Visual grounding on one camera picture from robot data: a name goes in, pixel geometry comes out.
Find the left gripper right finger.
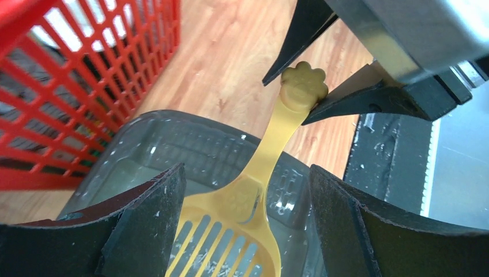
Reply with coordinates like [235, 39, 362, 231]
[309, 164, 488, 276]

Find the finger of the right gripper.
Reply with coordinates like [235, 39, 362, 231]
[304, 63, 472, 125]
[262, 0, 338, 86]

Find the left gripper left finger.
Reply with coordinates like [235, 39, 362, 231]
[1, 164, 186, 276]

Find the grey litter box tray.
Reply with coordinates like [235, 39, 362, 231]
[62, 110, 326, 276]

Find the yellow litter scoop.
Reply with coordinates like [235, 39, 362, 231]
[166, 61, 328, 276]

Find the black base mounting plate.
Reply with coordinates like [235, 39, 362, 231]
[343, 113, 441, 216]

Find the red plastic basket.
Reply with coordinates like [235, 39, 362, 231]
[1, 1, 180, 190]

